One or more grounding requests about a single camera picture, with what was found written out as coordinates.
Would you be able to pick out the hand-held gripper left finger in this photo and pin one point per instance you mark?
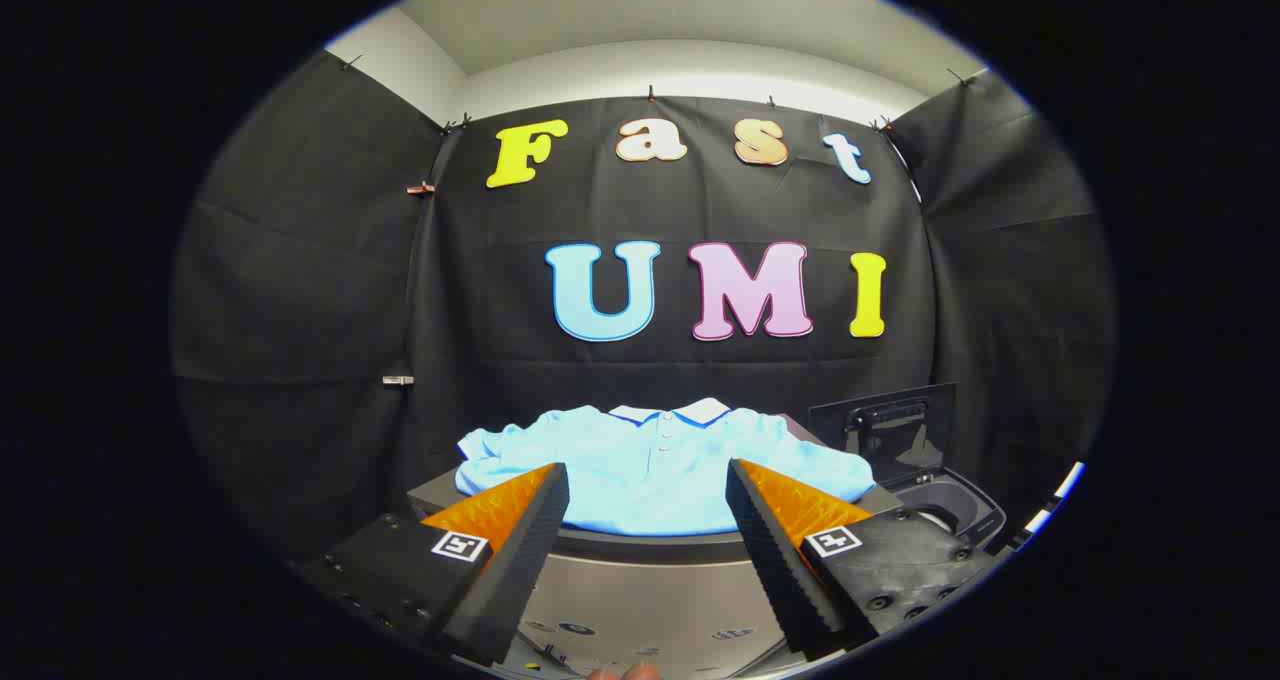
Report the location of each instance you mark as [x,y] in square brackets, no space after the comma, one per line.
[520,570]

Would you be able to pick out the light blue polo shirt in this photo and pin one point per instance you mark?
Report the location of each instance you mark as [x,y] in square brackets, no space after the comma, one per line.
[650,480]

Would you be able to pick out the silver metal clip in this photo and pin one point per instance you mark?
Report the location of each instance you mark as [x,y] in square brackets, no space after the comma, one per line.
[397,380]

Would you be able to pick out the dark glass washing machine lid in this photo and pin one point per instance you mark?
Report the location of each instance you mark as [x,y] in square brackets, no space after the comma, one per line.
[835,425]

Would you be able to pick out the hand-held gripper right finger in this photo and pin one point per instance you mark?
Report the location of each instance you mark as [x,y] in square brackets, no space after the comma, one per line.
[775,570]

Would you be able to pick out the copper clip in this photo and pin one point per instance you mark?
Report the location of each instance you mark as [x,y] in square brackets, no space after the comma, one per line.
[420,188]

